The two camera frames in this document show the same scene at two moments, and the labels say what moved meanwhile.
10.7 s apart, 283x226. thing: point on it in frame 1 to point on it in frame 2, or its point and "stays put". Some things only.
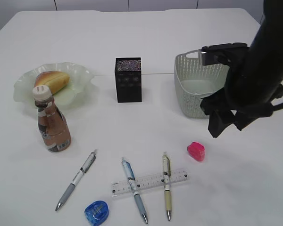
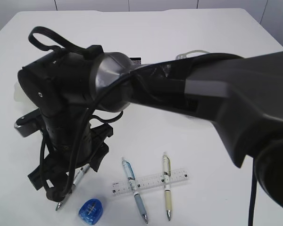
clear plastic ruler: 124,187 stays put
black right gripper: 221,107 to 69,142
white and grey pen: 84,169 stays put
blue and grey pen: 129,170 stays put
